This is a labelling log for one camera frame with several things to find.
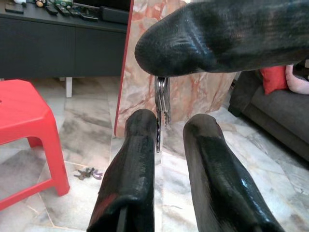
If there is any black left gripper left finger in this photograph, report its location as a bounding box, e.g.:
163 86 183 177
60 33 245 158
86 108 159 232

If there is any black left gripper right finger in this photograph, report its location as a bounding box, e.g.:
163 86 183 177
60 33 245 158
183 113 287 232

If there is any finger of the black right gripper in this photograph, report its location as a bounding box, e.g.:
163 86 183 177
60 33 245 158
134 0 309 78

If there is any silver key bunch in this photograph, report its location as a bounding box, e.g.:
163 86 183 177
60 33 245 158
154 75 172 154

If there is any key bunch with purple tag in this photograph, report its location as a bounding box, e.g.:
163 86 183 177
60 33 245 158
73 167 105 181

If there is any marble board with red edge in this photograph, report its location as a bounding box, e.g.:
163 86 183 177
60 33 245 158
112 0 240 139

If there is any red cushion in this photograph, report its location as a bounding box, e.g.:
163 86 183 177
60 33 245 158
259 65 289 95

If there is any grey fabric sofa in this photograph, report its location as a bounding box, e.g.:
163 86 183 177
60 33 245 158
227 69 309 163

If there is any pink cushion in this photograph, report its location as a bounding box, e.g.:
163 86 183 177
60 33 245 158
285 64 309 94

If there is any white console leg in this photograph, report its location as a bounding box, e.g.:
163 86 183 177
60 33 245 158
65 76 73 99

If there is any black tray box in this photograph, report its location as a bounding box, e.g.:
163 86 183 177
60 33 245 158
99 5 130 25

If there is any black television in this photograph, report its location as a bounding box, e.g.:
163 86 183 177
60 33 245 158
73 0 133 12

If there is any red plastic stool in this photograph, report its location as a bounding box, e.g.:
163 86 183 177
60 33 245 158
0 79 71 211

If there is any black low console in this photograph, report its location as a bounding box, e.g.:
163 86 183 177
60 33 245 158
0 0 133 81

